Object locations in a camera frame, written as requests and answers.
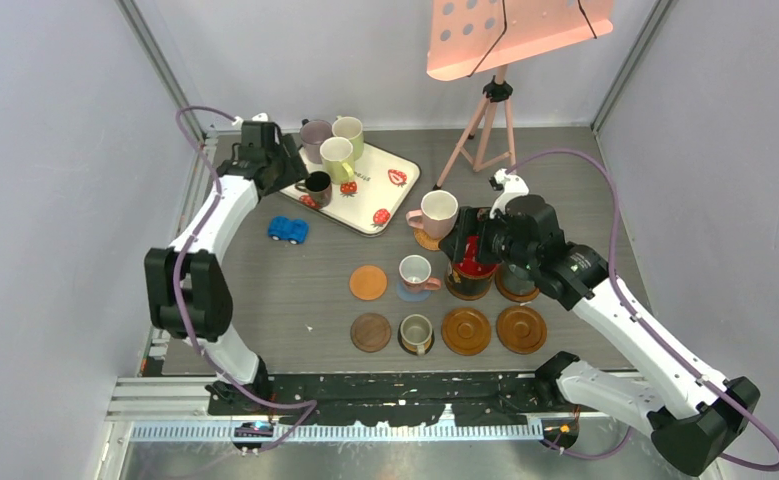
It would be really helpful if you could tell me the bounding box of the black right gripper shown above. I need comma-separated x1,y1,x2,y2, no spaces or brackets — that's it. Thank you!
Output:
438,205,537,271

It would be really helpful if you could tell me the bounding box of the woven orange rattan coaster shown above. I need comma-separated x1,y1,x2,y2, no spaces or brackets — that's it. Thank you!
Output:
413,228,439,251

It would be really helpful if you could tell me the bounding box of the red black mug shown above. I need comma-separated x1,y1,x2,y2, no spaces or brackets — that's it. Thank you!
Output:
445,236,499,301

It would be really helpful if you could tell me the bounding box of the mauve mug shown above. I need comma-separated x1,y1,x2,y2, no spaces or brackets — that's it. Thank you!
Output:
299,119,333,164

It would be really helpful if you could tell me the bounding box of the black small mug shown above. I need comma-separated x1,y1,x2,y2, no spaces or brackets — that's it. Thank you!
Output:
294,171,332,209

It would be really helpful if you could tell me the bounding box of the pink handled floral mug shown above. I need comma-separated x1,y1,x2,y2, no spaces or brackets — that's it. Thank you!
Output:
398,255,442,294

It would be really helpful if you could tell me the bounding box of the cream white mug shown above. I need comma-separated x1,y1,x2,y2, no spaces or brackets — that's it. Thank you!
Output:
319,137,355,185

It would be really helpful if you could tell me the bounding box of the dark teal mug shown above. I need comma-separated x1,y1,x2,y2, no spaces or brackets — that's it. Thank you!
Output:
499,263,537,297

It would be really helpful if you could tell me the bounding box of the blue smiley foam coaster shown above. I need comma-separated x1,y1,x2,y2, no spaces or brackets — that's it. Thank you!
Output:
396,283,432,302

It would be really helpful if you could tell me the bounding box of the plain orange round coaster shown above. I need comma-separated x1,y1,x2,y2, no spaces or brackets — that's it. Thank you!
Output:
349,265,388,301

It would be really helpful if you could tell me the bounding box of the grey small mug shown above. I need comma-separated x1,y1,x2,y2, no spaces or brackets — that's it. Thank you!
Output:
398,314,434,351

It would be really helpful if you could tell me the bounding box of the glossy brown grooved wooden coaster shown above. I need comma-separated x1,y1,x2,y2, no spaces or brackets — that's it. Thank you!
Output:
496,306,547,355

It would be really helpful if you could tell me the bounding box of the dark brown wooden coaster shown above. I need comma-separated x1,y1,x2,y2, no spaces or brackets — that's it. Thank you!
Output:
350,313,392,353

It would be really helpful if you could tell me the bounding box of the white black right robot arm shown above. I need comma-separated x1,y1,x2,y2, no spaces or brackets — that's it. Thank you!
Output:
439,195,761,476

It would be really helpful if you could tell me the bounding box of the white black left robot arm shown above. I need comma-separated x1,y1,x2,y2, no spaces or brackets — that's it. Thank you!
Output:
144,114,307,414

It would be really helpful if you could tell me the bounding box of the orange black-rimmed coaster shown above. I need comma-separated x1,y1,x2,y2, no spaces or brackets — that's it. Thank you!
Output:
396,333,434,356

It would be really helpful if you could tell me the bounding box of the blue toy car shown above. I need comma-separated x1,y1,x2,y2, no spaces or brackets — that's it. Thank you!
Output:
267,216,309,245

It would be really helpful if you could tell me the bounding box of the pale green mug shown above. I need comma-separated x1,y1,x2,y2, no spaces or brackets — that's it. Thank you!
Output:
332,116,365,160

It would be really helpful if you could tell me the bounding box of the white serving tray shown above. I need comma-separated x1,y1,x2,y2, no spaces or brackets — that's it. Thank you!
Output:
281,143,421,237

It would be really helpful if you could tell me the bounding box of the pink music stand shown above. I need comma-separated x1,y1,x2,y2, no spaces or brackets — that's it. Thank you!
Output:
426,0,614,190

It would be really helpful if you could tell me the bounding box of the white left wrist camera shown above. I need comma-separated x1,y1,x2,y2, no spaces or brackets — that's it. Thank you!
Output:
231,112,270,128

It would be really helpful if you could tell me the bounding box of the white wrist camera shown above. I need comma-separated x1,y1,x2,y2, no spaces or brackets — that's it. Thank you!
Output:
231,112,270,128
489,168,529,219

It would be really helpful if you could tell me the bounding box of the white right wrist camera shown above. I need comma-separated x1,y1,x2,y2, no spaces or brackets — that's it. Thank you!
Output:
489,168,529,219

